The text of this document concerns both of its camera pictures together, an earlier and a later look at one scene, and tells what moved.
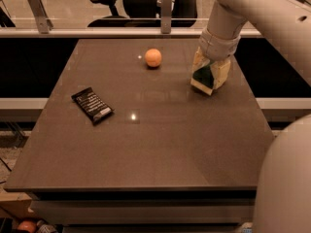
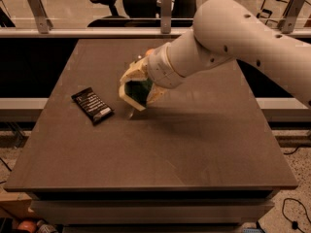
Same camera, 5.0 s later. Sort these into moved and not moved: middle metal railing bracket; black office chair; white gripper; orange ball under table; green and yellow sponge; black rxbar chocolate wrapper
Moved: green and yellow sponge; white gripper
Not moved: orange ball under table; black rxbar chocolate wrapper; middle metal railing bracket; black office chair
